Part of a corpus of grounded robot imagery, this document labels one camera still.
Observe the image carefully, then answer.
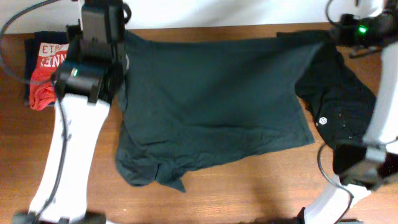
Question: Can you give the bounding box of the navy folded garment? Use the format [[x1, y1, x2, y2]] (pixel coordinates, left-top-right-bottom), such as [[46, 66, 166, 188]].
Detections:
[[24, 31, 69, 107]]

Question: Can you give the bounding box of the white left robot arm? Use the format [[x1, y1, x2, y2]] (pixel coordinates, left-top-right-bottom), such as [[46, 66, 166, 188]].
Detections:
[[12, 0, 131, 223]]

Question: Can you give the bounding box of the black polo shirt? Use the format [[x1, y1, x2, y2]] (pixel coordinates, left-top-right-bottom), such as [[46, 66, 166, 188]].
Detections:
[[277, 30, 376, 149]]

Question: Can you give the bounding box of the dark green t-shirt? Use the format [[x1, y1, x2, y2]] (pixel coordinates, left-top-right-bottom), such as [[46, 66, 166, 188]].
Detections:
[[115, 33, 324, 192]]

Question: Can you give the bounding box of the red printed t-shirt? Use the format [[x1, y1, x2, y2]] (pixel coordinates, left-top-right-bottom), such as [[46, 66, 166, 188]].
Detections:
[[29, 42, 69, 111]]

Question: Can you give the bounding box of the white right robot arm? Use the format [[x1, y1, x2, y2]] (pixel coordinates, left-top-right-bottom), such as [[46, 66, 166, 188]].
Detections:
[[295, 1, 397, 224]]

